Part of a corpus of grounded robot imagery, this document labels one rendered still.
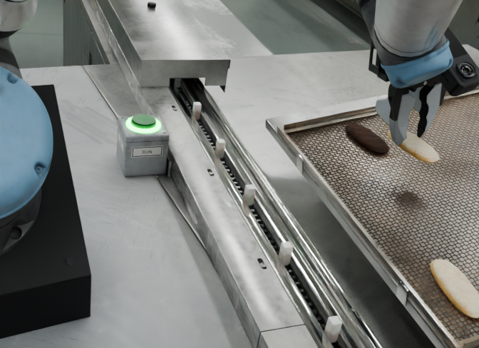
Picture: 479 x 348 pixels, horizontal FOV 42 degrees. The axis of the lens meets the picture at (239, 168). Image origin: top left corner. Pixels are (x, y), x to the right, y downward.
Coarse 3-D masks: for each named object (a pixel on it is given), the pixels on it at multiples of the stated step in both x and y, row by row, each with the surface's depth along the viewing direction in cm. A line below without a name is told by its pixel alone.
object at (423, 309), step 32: (448, 96) 116; (288, 128) 107; (384, 128) 107; (448, 128) 107; (320, 160) 100; (448, 160) 99; (448, 192) 92; (352, 224) 86; (416, 224) 86; (448, 224) 86; (384, 256) 81; (448, 320) 72
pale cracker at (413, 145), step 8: (408, 136) 94; (416, 136) 94; (408, 144) 92; (416, 144) 92; (424, 144) 92; (408, 152) 92; (416, 152) 91; (424, 152) 90; (432, 152) 91; (424, 160) 90; (432, 160) 90
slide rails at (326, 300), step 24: (192, 96) 123; (192, 120) 115; (216, 120) 116; (240, 168) 103; (264, 216) 92; (264, 240) 87; (288, 240) 88; (288, 288) 79; (312, 288) 80; (312, 312) 76; (336, 312) 77
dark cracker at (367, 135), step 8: (352, 128) 106; (360, 128) 105; (368, 128) 106; (352, 136) 105; (360, 136) 104; (368, 136) 103; (376, 136) 103; (368, 144) 102; (376, 144) 101; (384, 144) 102; (376, 152) 101; (384, 152) 101
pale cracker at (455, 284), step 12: (432, 264) 79; (444, 264) 78; (444, 276) 77; (456, 276) 76; (444, 288) 75; (456, 288) 75; (468, 288) 75; (456, 300) 74; (468, 300) 73; (468, 312) 72
